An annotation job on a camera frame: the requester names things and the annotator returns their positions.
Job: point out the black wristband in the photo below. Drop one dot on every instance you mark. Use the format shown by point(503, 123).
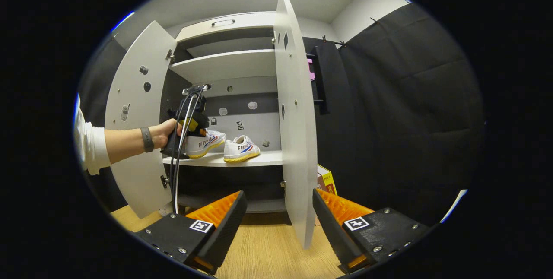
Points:
point(147, 139)

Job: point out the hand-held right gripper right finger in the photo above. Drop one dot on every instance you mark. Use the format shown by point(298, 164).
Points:
point(332, 236)

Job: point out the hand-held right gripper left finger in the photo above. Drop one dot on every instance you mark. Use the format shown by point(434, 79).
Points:
point(224, 236)

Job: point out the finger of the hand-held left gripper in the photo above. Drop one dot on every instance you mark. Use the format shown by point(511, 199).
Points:
point(194, 127)

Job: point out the white shoe cabinet door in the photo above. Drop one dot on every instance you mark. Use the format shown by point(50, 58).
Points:
point(296, 141)
point(134, 76)

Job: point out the black backdrop cloth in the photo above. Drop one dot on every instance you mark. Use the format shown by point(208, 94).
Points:
point(389, 119)

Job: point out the white shoe cabinet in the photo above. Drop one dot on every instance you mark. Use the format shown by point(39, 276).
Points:
point(259, 128)

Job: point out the white canvas shoe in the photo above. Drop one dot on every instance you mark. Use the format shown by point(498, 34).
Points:
point(207, 143)
point(242, 149)

